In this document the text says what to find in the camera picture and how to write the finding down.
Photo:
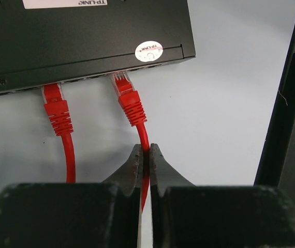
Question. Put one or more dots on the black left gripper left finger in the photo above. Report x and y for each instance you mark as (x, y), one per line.
(105, 214)

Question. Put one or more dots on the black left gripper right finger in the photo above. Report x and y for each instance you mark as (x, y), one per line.
(186, 215)

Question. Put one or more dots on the small black network switch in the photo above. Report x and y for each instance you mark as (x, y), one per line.
(44, 42)

